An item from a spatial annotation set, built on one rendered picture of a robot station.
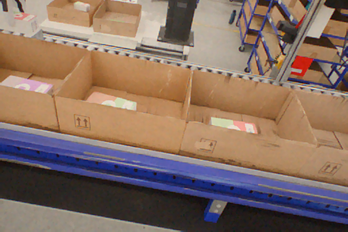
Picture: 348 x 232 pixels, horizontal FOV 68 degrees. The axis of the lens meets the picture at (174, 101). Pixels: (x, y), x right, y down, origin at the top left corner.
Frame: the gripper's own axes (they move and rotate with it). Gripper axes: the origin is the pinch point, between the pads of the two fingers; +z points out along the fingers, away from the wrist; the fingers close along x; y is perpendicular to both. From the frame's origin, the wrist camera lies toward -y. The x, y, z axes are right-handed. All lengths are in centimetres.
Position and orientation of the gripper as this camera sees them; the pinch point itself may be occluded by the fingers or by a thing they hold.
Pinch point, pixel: (18, 19)
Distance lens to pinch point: 100.3
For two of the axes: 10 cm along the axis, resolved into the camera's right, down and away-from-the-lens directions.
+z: -1.5, 7.7, 6.2
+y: -9.8, -1.8, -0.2
